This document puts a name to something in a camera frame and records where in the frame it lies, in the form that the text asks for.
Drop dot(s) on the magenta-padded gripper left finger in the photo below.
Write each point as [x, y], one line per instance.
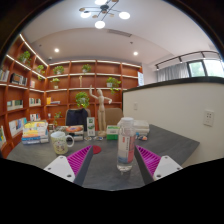
[60, 166]

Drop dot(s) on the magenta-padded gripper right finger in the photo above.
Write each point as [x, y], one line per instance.
[163, 166]

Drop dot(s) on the clear plastic drink bottle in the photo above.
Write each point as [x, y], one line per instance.
[126, 146]

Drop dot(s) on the yellow striped printed mug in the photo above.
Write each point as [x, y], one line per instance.
[60, 142]

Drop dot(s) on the small colourful round badge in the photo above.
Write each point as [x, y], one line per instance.
[142, 137]

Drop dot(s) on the stack of colourful books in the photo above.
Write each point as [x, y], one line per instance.
[35, 133]

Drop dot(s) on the stack of white books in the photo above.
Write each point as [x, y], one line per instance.
[141, 126]

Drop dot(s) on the tall green white carton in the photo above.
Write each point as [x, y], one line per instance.
[91, 126]

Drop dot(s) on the dark office chair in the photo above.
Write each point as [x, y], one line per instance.
[76, 118]

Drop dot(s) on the green white box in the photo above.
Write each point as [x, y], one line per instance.
[112, 132]

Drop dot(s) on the wooden artist mannequin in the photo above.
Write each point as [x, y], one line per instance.
[101, 113]

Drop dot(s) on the orange wooden shelf unit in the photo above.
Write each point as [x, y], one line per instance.
[63, 96]

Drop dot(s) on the brown chair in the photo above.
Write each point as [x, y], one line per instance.
[114, 116]

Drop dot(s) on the grey curtain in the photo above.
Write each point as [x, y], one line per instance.
[173, 71]

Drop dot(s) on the window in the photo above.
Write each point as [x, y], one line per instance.
[211, 68]

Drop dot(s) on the recessed ceiling spotlight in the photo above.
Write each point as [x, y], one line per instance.
[56, 50]
[135, 53]

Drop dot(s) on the ceiling air vent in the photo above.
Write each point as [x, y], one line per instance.
[119, 32]

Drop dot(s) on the branched ceiling lamp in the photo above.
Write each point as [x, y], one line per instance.
[104, 10]

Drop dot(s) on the white wall socket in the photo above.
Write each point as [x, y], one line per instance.
[208, 118]

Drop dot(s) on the white wall switch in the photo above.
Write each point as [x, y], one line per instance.
[135, 106]

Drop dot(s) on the white wall poster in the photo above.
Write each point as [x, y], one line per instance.
[140, 78]

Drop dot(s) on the black track light rail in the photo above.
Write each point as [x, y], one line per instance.
[180, 58]

